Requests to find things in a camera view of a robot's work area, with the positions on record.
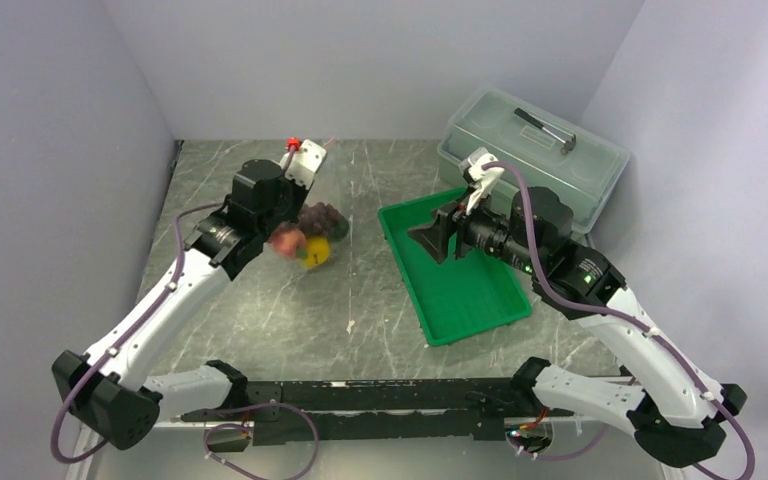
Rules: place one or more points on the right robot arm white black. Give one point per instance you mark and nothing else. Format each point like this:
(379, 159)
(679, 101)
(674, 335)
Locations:
(674, 411)

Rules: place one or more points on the pink peach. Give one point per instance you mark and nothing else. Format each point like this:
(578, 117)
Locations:
(289, 241)

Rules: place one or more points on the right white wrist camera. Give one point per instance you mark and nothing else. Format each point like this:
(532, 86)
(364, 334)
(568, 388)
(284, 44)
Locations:
(481, 172)

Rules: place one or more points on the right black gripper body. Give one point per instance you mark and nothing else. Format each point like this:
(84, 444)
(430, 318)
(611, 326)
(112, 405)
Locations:
(483, 229)

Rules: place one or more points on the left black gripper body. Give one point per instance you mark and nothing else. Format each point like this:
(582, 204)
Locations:
(291, 200)

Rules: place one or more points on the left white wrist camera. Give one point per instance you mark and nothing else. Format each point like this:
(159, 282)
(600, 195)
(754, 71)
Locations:
(302, 161)

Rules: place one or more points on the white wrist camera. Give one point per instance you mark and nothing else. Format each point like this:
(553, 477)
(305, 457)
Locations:
(302, 161)
(481, 172)

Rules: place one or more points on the pale green lidded storage box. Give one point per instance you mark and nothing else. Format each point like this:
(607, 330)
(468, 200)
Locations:
(577, 165)

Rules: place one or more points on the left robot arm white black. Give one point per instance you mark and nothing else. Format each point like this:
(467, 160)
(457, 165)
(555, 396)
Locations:
(110, 388)

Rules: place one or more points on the green plastic tray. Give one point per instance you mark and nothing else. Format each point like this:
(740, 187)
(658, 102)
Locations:
(459, 298)

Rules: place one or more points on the dark purple mangosteen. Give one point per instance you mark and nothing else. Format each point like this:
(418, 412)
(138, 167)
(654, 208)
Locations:
(340, 229)

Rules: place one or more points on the clear zip top bag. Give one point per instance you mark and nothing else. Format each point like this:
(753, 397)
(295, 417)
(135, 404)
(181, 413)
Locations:
(317, 227)

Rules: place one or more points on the purple grape bunch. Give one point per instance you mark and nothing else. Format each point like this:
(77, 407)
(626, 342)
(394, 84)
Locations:
(317, 219)

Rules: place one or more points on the aluminium frame rail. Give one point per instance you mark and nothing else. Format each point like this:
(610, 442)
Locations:
(110, 390)

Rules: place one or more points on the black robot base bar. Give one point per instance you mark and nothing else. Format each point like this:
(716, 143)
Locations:
(481, 409)

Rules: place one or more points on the yellow orange fruit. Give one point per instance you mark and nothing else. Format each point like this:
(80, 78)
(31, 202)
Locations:
(315, 251)

